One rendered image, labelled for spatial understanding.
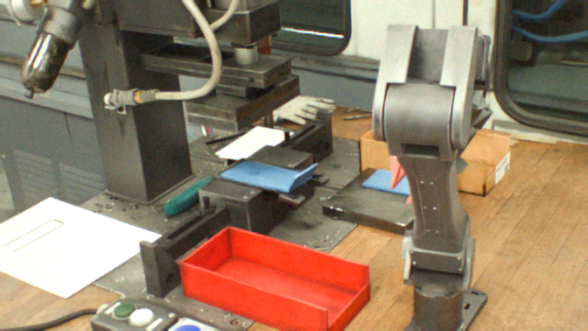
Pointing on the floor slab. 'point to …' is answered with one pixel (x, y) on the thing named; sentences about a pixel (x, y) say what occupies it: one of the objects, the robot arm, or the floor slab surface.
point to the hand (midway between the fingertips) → (402, 191)
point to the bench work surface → (379, 242)
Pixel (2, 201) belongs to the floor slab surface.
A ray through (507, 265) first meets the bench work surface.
